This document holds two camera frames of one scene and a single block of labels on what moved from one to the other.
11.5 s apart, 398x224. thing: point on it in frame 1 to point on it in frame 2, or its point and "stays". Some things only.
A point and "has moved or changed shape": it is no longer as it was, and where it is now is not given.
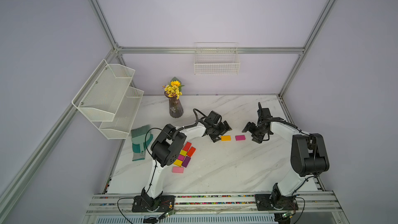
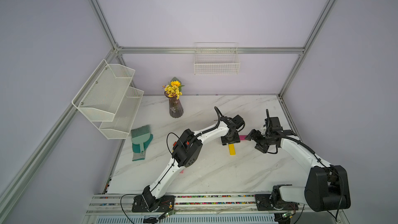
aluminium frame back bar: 212,49 stays
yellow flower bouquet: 174,88 stays
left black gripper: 223,130 to 237,139
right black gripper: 249,126 to 257,133
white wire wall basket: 213,58 stays
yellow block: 178,163 has moved or changed shape
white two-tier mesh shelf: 107,99 stays
